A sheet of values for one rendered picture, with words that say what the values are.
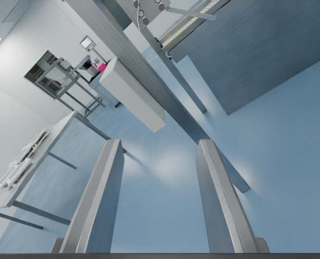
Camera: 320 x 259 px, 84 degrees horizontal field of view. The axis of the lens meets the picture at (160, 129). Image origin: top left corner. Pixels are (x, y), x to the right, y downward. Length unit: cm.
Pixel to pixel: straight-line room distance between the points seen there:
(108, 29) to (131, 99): 22
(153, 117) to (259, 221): 91
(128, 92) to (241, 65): 117
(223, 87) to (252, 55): 31
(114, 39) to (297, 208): 118
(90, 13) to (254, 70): 132
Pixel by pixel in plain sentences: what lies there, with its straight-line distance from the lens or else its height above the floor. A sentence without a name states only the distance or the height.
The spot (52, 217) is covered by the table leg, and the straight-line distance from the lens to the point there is 201.
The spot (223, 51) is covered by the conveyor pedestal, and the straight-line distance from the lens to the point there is 150.
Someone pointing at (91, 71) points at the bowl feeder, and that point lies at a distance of 418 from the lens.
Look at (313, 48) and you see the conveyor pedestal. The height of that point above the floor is 14.
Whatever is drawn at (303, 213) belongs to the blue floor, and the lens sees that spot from 124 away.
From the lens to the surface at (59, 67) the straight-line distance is 483.
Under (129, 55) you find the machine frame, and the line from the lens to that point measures 64.
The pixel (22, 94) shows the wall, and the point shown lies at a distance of 776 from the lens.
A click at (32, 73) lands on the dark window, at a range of 745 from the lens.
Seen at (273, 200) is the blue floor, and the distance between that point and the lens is 128.
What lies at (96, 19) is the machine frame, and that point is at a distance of 64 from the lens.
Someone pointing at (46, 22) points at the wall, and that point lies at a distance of 685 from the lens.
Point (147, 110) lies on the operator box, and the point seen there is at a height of 93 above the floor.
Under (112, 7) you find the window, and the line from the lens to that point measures 660.
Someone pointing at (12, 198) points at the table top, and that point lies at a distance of 190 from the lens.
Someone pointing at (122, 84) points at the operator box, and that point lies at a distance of 56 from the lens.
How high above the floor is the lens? 118
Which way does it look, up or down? 31 degrees down
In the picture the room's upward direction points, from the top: 46 degrees counter-clockwise
